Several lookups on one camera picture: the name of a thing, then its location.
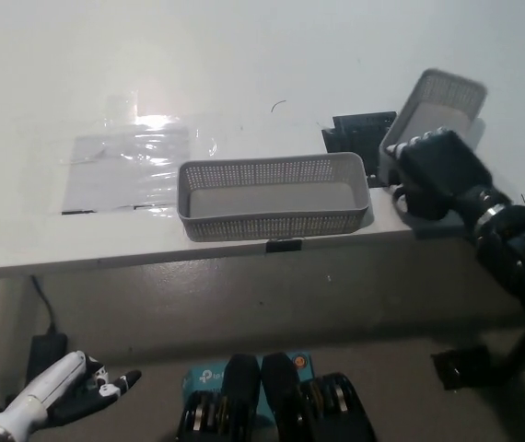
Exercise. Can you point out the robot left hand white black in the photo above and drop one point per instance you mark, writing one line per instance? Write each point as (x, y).
(46, 387)

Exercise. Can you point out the teal tp-link cardboard box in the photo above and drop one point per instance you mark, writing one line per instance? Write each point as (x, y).
(205, 375)

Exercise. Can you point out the clear plastic sheet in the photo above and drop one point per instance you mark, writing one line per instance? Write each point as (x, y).
(120, 175)

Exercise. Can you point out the black power adapter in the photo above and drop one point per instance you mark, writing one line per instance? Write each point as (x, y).
(46, 354)

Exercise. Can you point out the black table foot plate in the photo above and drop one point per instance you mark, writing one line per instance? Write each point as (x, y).
(460, 368)

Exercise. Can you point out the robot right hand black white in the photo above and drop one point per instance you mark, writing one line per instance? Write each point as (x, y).
(442, 175)

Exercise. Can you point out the grey perforated plastic basket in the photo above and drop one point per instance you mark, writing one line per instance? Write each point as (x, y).
(267, 202)
(437, 110)

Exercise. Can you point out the black table leg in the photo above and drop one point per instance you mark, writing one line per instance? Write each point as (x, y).
(516, 354)

